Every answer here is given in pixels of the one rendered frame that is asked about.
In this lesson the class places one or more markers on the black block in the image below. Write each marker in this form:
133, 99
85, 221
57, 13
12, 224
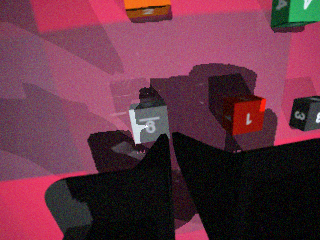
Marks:
305, 114

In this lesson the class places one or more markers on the red block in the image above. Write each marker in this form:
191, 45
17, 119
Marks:
243, 114

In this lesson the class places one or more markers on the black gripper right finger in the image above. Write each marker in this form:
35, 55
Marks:
220, 182

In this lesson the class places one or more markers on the green block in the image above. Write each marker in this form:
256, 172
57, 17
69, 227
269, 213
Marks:
287, 13

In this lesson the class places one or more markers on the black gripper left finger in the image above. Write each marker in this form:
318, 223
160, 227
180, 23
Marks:
143, 191

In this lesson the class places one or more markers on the grey block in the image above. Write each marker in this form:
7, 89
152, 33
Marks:
149, 120

